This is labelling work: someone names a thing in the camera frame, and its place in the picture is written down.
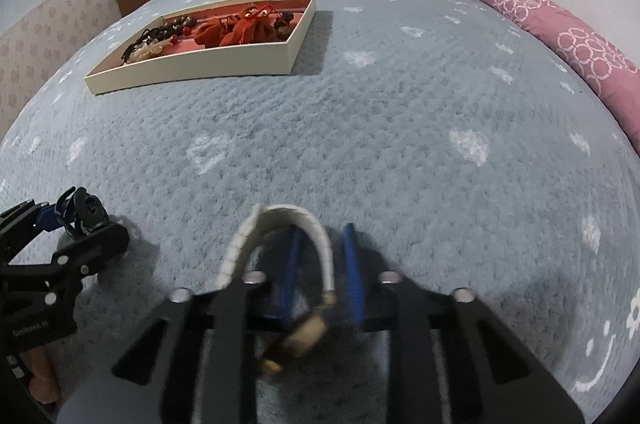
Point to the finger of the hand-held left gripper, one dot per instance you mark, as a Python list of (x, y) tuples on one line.
[(100, 244), (45, 216)]

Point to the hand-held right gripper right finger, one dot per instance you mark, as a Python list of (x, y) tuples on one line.
[(352, 274)]

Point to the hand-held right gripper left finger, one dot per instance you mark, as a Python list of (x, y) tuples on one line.
[(289, 274)]

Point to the shallow white cardboard box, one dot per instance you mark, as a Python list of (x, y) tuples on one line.
[(200, 64)]

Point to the orange scrunchie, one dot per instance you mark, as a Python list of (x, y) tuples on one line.
[(235, 33)]

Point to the person's left hand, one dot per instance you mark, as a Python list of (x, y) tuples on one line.
[(42, 374)]

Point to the grey printed bed sheet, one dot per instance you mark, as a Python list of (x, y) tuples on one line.
[(375, 129)]

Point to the pink rolled quilt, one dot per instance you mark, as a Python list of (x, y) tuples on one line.
[(550, 29)]

